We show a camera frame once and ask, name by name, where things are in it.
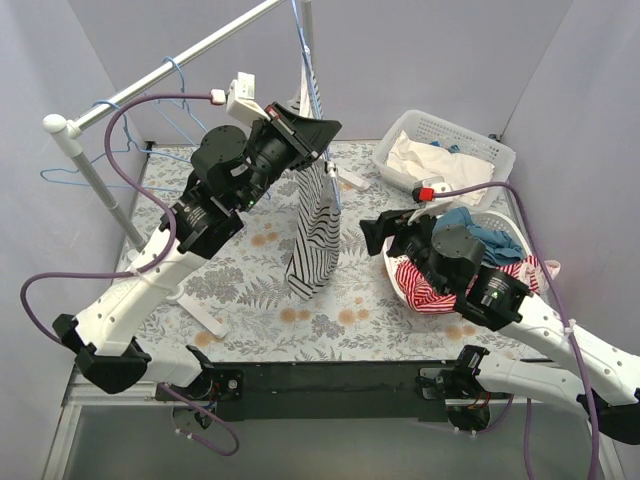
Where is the black white striped tank top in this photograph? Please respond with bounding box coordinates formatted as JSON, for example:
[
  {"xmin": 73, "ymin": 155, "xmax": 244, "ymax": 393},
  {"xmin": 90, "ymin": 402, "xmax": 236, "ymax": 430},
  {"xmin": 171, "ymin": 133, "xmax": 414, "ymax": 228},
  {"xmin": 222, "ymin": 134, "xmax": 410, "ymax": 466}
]
[{"xmin": 283, "ymin": 47, "xmax": 346, "ymax": 301}]

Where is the blue wire hanger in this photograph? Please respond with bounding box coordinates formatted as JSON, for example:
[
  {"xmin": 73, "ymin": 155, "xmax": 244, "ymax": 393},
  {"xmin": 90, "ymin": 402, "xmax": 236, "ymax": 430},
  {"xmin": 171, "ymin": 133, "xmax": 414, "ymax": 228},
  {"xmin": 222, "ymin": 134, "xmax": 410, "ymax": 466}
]
[
  {"xmin": 39, "ymin": 99, "xmax": 201, "ymax": 194},
  {"xmin": 144, "ymin": 57, "xmax": 211, "ymax": 146},
  {"xmin": 291, "ymin": 1, "xmax": 342, "ymax": 212}
]

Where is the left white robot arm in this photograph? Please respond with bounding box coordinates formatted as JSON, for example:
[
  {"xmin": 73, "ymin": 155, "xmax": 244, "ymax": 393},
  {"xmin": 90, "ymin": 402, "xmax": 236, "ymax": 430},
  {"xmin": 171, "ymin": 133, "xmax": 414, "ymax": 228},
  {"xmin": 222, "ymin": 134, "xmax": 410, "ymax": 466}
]
[{"xmin": 53, "ymin": 102, "xmax": 341, "ymax": 400}]

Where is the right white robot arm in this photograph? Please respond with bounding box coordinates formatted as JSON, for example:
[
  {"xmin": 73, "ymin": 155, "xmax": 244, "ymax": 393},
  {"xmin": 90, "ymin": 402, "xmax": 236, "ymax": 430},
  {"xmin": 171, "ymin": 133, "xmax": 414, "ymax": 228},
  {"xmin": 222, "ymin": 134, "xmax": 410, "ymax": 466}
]
[{"xmin": 359, "ymin": 210, "xmax": 639, "ymax": 445}]

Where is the red white striped garment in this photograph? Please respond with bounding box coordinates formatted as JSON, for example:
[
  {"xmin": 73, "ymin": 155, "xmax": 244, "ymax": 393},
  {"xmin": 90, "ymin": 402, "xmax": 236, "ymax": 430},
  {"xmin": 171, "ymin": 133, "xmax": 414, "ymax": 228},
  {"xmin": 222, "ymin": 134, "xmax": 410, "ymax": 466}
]
[{"xmin": 395, "ymin": 255, "xmax": 549, "ymax": 315}]

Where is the white cloth in basket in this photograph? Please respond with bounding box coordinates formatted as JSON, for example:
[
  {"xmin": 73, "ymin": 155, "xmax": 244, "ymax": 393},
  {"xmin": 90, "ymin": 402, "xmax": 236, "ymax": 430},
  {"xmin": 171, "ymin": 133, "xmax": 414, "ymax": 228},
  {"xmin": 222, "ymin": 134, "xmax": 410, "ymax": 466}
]
[{"xmin": 386, "ymin": 131, "xmax": 495, "ymax": 190}]

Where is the white oval laundry basket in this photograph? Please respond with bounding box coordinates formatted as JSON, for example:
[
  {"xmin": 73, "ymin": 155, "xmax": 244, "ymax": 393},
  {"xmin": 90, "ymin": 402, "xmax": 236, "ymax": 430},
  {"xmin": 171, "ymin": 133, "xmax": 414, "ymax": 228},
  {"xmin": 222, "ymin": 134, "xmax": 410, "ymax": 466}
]
[{"xmin": 381, "ymin": 210, "xmax": 532, "ymax": 306}]

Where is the teal blue garment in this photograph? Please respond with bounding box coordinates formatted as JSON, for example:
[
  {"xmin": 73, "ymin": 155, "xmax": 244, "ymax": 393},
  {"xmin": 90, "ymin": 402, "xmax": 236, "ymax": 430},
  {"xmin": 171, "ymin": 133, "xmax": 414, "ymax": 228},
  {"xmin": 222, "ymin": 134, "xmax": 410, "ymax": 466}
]
[{"xmin": 433, "ymin": 207, "xmax": 526, "ymax": 267}]

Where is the white rectangular mesh basket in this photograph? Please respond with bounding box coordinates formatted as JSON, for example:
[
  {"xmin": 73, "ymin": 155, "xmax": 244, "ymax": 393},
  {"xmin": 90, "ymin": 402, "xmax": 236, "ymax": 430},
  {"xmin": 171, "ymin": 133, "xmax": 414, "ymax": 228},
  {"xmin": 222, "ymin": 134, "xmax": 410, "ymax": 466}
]
[{"xmin": 372, "ymin": 110, "xmax": 516, "ymax": 193}]

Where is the pink white lace garment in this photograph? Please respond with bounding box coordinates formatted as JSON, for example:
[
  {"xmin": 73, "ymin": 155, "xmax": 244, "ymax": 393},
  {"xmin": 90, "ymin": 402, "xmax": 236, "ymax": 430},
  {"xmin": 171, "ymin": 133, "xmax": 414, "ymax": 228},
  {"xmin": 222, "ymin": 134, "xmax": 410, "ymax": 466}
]
[{"xmin": 516, "ymin": 255, "xmax": 561, "ymax": 294}]

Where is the floral table mat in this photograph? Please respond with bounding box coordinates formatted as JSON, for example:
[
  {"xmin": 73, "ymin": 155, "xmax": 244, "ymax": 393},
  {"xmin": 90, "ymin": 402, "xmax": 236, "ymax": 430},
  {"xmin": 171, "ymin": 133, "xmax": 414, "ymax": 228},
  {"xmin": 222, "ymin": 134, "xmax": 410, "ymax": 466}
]
[{"xmin": 137, "ymin": 141, "xmax": 537, "ymax": 362}]

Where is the white clothes rack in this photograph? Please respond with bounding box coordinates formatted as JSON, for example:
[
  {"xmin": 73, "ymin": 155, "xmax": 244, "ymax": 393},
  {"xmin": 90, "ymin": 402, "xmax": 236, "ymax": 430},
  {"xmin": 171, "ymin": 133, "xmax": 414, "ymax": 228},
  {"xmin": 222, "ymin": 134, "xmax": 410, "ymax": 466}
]
[{"xmin": 41, "ymin": 0, "xmax": 371, "ymax": 341}]

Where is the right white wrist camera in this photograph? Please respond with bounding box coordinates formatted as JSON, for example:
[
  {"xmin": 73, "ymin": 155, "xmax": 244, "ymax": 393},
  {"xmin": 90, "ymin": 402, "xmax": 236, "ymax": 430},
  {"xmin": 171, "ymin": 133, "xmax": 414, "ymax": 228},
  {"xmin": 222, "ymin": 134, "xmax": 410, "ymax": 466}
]
[{"xmin": 409, "ymin": 176, "xmax": 452, "ymax": 224}]

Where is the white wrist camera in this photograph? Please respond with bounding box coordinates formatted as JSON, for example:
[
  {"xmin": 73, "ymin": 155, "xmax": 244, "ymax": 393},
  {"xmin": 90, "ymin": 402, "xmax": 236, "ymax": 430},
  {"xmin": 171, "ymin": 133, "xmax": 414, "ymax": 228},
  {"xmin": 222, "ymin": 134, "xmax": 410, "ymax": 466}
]
[
  {"xmin": 409, "ymin": 176, "xmax": 452, "ymax": 224},
  {"xmin": 210, "ymin": 72, "xmax": 268, "ymax": 127}
]

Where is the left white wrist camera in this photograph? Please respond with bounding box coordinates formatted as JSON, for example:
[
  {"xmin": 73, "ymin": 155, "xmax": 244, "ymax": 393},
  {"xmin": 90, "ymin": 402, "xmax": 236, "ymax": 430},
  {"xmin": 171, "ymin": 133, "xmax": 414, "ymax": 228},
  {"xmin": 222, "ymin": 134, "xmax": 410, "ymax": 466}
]
[{"xmin": 210, "ymin": 72, "xmax": 268, "ymax": 127}]

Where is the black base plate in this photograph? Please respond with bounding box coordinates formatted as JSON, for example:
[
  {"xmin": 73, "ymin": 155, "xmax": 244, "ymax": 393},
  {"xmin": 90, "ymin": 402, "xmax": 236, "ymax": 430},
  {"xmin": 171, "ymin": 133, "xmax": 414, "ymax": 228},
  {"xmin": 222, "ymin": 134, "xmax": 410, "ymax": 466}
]
[{"xmin": 155, "ymin": 361, "xmax": 508, "ymax": 433}]

